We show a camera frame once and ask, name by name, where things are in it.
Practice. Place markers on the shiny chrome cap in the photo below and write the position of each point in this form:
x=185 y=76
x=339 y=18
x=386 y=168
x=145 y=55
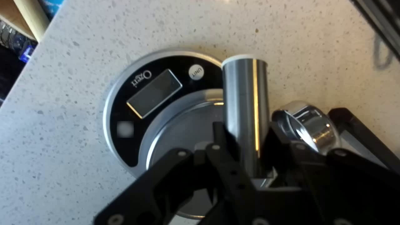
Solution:
x=302 y=121

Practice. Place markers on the silver metal cylinder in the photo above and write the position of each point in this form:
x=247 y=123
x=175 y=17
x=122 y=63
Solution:
x=246 y=111

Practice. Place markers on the round black kitchen scale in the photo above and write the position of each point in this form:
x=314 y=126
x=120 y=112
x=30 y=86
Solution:
x=162 y=100

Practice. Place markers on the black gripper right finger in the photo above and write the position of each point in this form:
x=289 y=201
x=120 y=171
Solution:
x=355 y=183

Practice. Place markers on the black griddle tray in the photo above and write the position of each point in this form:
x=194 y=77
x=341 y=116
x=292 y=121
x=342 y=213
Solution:
x=384 y=17

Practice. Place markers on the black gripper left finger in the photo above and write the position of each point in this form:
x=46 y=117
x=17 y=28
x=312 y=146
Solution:
x=166 y=186

